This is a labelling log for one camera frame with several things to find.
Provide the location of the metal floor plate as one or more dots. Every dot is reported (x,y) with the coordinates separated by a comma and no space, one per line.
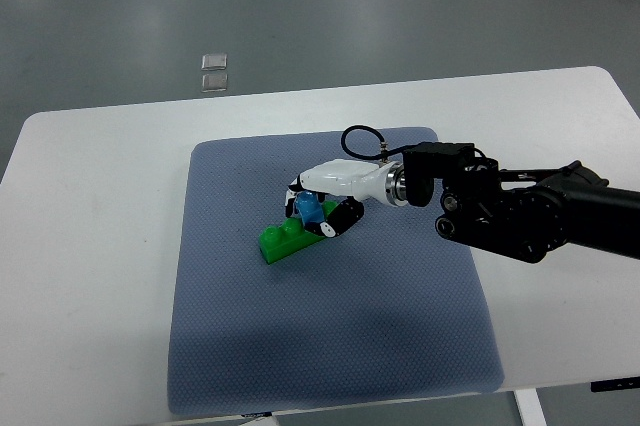
(214,82)
(214,61)

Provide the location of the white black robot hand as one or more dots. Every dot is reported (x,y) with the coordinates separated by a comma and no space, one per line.
(342,186)

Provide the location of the black table control panel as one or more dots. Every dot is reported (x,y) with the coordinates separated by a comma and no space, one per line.
(614,385)

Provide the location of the lower metal floor plate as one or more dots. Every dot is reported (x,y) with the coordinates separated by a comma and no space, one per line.
(214,82)

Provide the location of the green four-stud toy block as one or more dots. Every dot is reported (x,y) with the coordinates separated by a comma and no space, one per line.
(278,242)

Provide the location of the upper metal floor plate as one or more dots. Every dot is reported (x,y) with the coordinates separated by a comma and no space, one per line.
(214,61)

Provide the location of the blue-grey textured mat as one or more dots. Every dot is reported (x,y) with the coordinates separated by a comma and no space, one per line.
(388,310)

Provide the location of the white table leg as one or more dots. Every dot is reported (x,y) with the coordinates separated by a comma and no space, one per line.
(529,407)

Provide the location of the blue toy block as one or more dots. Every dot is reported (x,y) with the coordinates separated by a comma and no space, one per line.
(309,208)

